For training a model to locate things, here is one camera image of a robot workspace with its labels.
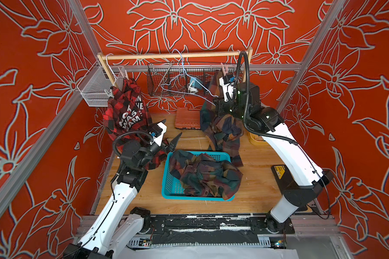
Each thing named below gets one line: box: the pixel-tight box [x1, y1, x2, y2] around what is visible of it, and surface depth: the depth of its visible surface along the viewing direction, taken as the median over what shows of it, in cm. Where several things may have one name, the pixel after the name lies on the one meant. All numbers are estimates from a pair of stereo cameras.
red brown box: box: [174, 106, 201, 129], surface depth 112 cm
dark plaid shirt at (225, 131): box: [200, 70, 245, 167], surface depth 96 cm
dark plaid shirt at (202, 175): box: [169, 150, 244, 201], surface depth 80 cm
